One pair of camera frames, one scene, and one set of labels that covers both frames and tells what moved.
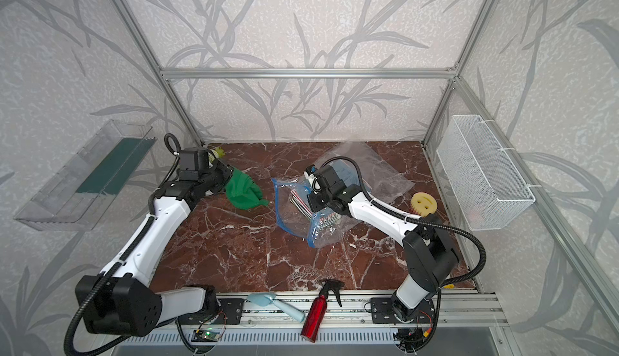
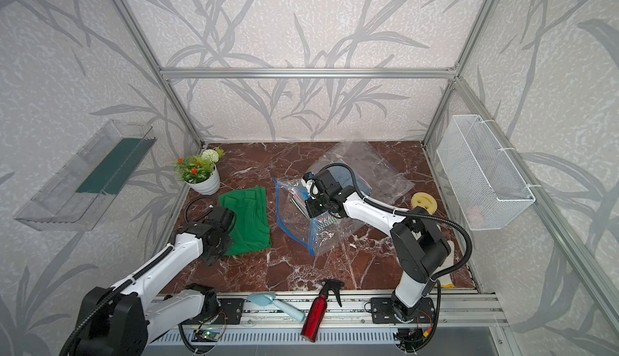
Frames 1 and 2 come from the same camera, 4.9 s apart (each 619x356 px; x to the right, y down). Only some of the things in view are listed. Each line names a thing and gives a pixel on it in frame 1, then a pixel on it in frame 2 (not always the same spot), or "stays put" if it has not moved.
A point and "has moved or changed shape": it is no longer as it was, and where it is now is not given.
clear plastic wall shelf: (76, 198) stays put
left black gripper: (226, 171) → (209, 258)
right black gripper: (314, 207) stays put
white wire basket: (487, 184) stays put
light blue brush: (263, 299) stays put
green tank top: (243, 192) has moved or changed shape
